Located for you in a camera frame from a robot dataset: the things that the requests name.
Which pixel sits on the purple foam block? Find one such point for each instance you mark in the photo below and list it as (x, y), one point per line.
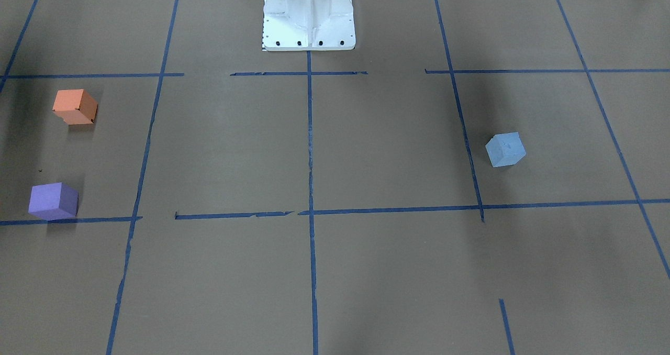
(53, 201)

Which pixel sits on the light blue foam block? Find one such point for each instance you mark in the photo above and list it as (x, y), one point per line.
(505, 149)

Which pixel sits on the orange foam block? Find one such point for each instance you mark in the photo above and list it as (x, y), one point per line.
(75, 107)

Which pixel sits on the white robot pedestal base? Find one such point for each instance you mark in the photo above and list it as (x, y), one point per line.
(306, 25)

